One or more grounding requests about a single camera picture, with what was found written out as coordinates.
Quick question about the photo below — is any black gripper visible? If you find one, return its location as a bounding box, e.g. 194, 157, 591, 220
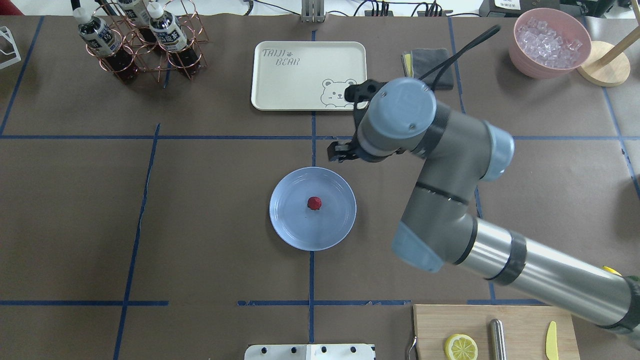
327, 135, 381, 163

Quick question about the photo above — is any red strawberry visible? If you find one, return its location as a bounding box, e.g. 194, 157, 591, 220
306, 196, 323, 211

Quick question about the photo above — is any blue plate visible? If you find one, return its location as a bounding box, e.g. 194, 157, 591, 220
269, 166, 357, 252

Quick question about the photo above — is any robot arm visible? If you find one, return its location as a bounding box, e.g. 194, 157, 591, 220
327, 77, 639, 349

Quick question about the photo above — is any cream bear tray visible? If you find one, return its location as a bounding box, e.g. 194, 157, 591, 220
250, 41, 368, 111

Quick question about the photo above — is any grey yellow cloth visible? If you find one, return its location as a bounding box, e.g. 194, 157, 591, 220
400, 48, 454, 91

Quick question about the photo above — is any tea bottle white cap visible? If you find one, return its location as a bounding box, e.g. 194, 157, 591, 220
72, 7, 131, 72
147, 1, 198, 68
116, 0, 151, 28

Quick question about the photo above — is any lemon half slice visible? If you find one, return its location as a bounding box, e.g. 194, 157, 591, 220
443, 333, 479, 360

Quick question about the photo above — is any pink bowl of ice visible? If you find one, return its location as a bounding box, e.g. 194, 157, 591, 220
509, 7, 592, 79

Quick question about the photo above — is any steel muddler black tip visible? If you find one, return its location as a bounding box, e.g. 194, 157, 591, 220
489, 318, 508, 360

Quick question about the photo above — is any wooden cutting board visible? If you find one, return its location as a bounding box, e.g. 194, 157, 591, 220
413, 304, 581, 360

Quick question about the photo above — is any wooden stand with base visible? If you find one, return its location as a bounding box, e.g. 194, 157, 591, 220
577, 26, 640, 87

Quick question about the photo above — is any yellow plastic knife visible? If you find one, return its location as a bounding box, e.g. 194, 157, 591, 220
544, 320, 559, 360

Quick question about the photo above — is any yellow lemon front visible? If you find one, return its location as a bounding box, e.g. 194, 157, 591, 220
601, 266, 622, 277

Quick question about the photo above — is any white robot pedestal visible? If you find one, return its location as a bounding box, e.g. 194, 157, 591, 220
244, 342, 377, 360

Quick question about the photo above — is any copper wire bottle rack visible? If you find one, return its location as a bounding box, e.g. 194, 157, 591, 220
86, 0, 209, 84

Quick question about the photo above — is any white wire cup rack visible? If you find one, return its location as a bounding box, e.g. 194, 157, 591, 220
0, 26, 22, 69

